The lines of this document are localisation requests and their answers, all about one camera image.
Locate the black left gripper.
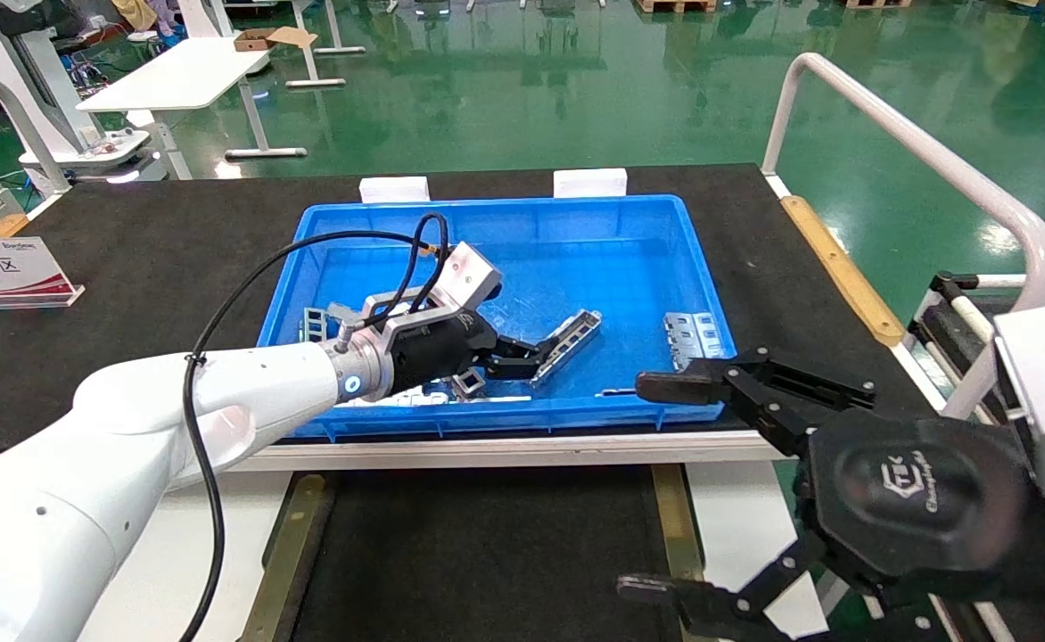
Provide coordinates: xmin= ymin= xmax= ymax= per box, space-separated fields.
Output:
xmin=391 ymin=310 xmax=570 ymax=393

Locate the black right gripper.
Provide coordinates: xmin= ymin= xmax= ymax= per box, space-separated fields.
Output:
xmin=616 ymin=348 xmax=1045 ymax=642

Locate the slotted grey metal bracket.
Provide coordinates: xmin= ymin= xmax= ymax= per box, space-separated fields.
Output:
xmin=530 ymin=309 xmax=603 ymax=386

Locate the brass strip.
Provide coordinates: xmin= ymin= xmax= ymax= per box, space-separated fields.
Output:
xmin=650 ymin=464 xmax=720 ymax=642
xmin=239 ymin=473 xmax=336 ymax=642

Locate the blue plastic parts bin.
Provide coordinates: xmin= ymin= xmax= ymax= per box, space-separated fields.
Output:
xmin=257 ymin=194 xmax=737 ymax=442

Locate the perforated metal plate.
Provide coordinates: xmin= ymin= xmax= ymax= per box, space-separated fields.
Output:
xmin=692 ymin=312 xmax=725 ymax=362
xmin=662 ymin=312 xmax=702 ymax=371

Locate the white foam block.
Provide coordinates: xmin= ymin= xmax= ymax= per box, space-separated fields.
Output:
xmin=554 ymin=168 xmax=629 ymax=199
xmin=359 ymin=177 xmax=432 ymax=204

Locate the white tubular railing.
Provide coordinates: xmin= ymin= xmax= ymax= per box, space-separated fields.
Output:
xmin=0 ymin=71 xmax=73 ymax=197
xmin=761 ymin=52 xmax=1045 ymax=420

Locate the cardboard box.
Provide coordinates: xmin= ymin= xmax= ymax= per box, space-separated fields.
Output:
xmin=234 ymin=26 xmax=319 ymax=53

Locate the white table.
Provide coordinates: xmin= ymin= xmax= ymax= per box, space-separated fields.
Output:
xmin=77 ymin=36 xmax=309 ymax=161

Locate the yellow garment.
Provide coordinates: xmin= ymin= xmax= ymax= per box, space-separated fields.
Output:
xmin=112 ymin=0 xmax=160 ymax=32

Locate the acrylic sign with red stripe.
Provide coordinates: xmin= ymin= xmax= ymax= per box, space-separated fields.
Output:
xmin=0 ymin=236 xmax=86 ymax=311

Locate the white table leg frame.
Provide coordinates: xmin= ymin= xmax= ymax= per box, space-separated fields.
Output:
xmin=286 ymin=0 xmax=367 ymax=90

